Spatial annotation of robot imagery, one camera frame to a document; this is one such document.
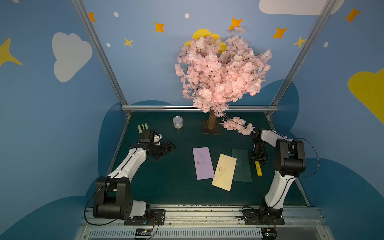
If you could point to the cream yellow envelope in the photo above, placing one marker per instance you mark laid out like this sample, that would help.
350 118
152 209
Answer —
224 172

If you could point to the right aluminium frame post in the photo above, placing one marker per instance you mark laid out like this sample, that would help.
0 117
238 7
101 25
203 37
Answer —
305 49

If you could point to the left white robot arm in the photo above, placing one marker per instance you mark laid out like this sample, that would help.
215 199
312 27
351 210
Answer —
113 194

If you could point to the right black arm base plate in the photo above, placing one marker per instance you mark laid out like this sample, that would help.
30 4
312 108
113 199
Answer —
263 217

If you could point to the right small circuit board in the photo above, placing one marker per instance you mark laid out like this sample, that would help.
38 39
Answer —
269 233

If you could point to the dark green envelope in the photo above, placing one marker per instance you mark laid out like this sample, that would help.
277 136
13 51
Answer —
242 170

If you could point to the purple envelope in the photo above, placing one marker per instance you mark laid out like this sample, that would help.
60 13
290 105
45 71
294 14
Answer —
203 163

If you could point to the aluminium mounting rail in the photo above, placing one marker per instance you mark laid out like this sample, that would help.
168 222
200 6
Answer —
215 222

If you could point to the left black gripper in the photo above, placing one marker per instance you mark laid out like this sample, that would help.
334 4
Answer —
163 148

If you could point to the small circuit board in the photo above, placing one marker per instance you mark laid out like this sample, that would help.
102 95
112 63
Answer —
143 233
269 233

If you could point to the green toy garden rake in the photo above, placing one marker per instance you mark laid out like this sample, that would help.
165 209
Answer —
142 127

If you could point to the yellow glue stick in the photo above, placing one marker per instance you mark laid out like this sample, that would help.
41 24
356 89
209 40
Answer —
258 168

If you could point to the silver tin can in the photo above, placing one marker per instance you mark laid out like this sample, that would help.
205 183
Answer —
178 122

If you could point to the fallen pink blossom branch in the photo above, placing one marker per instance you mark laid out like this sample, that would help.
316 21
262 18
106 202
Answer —
237 124

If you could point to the left aluminium frame post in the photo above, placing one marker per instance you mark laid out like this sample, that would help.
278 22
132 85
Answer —
90 29

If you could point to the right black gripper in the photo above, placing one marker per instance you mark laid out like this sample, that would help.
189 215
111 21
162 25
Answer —
258 159

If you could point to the left small circuit board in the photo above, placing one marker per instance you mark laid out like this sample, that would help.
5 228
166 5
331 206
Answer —
143 233

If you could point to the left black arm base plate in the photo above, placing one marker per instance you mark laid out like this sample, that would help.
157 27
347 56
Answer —
156 217

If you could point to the aluminium frame post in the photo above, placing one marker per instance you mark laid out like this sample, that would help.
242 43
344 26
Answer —
90 29
305 49

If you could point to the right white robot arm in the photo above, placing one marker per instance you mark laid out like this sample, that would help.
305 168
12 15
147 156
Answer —
289 162

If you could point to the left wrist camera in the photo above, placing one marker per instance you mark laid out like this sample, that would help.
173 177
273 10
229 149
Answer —
157 139

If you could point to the pink cherry blossom tree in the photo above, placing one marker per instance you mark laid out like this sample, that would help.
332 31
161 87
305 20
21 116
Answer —
215 73

